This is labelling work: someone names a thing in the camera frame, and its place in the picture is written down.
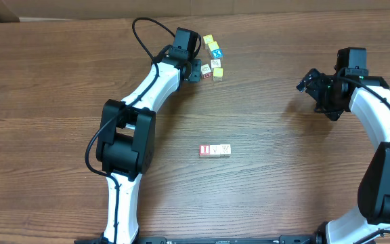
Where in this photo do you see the wooden block red letter I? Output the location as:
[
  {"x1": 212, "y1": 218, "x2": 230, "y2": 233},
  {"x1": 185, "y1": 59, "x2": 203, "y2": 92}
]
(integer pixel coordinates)
[{"x1": 199, "y1": 144, "x2": 211, "y2": 157}]

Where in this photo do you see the wooden block red apple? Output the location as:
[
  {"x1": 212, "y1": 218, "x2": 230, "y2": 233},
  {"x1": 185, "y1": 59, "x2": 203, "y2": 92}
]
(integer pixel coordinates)
[{"x1": 209, "y1": 145, "x2": 221, "y2": 157}]

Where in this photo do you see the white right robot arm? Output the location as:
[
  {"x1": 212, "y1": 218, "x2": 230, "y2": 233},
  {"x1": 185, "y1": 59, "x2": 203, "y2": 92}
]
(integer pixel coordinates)
[{"x1": 297, "y1": 47, "x2": 390, "y2": 243}]

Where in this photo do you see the wooden block blue X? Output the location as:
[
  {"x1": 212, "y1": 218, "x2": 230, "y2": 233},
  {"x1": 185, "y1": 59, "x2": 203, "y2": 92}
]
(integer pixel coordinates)
[{"x1": 208, "y1": 41, "x2": 223, "y2": 59}]

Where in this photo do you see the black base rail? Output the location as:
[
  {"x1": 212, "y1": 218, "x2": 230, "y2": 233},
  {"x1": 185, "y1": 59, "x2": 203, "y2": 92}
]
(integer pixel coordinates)
[{"x1": 74, "y1": 235, "x2": 321, "y2": 244}]

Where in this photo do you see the wooden block red letter M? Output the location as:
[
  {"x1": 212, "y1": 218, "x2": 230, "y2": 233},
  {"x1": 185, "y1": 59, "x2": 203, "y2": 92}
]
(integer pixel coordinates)
[{"x1": 200, "y1": 64, "x2": 213, "y2": 79}]

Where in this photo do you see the plain wooden picture block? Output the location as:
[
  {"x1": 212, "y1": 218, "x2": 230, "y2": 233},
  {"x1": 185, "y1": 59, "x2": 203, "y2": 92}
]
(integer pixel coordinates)
[{"x1": 211, "y1": 59, "x2": 221, "y2": 70}]

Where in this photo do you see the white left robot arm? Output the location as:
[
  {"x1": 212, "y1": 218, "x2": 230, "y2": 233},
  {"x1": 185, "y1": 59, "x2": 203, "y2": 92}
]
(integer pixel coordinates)
[{"x1": 95, "y1": 28, "x2": 201, "y2": 243}]

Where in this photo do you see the wooden block yellow top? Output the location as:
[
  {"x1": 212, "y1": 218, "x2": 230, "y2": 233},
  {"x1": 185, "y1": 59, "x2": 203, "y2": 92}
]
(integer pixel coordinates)
[{"x1": 213, "y1": 67, "x2": 223, "y2": 81}]

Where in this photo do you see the far yellow wooden block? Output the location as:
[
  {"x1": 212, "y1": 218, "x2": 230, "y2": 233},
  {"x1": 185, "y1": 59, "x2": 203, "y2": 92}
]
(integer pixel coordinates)
[{"x1": 202, "y1": 35, "x2": 214, "y2": 49}]

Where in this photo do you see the wooden block green side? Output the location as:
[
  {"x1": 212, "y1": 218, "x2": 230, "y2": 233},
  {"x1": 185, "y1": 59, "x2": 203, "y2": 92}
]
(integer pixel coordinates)
[{"x1": 219, "y1": 144, "x2": 232, "y2": 157}]

